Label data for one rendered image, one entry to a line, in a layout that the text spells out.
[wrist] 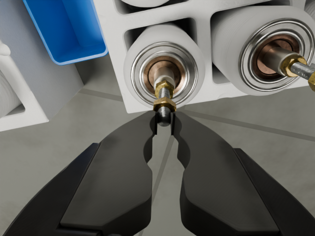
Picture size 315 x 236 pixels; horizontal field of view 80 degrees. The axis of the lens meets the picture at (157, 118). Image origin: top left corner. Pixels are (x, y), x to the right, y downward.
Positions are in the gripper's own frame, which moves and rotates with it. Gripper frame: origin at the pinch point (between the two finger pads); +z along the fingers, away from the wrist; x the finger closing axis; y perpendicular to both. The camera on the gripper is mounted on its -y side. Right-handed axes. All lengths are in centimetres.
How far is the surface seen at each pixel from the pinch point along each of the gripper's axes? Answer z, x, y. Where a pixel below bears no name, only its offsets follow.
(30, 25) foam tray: 25.5, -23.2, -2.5
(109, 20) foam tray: 17.2, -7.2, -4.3
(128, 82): 10.2, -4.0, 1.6
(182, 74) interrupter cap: 9.8, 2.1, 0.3
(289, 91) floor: 35.1, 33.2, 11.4
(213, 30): 20.1, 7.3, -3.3
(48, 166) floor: 35, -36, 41
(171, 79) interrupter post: 7.0, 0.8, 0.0
